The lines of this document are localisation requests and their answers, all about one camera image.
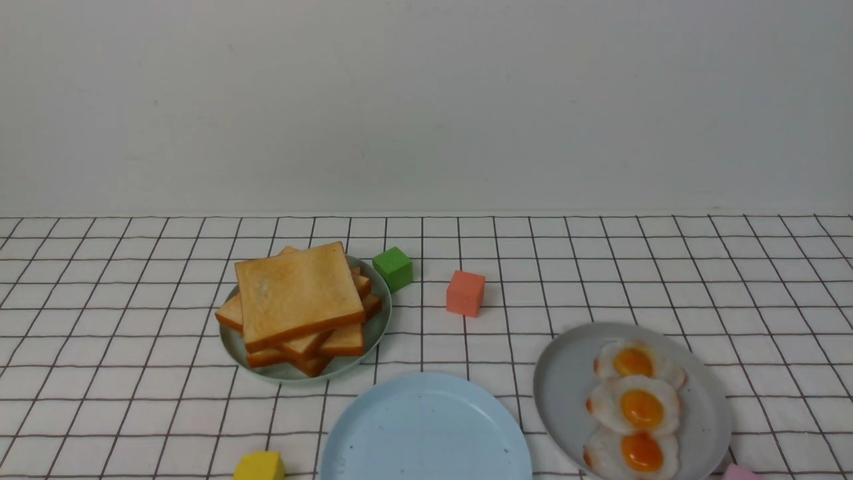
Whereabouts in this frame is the fried egg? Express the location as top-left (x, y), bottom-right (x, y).
top-left (584, 427), bottom-right (680, 479)
top-left (586, 375), bottom-right (682, 437)
top-left (593, 339), bottom-right (686, 390)

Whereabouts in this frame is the green cube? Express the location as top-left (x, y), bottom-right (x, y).
top-left (372, 247), bottom-right (414, 293)

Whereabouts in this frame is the orange cube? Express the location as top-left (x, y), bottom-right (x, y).
top-left (446, 270), bottom-right (486, 318)

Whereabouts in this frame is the light blue plate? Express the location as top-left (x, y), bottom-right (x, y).
top-left (318, 373), bottom-right (534, 479)

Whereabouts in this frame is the pale green plate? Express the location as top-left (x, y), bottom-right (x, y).
top-left (216, 256), bottom-right (393, 387)

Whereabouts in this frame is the grey plate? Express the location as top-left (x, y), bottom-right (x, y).
top-left (532, 322), bottom-right (733, 479)

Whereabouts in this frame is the yellow block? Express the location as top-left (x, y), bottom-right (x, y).
top-left (232, 451), bottom-right (286, 480)

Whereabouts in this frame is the checkered white tablecloth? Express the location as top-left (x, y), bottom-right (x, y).
top-left (1, 215), bottom-right (852, 479)

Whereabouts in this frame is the pink block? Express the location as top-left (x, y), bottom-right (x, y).
top-left (721, 463), bottom-right (765, 480)

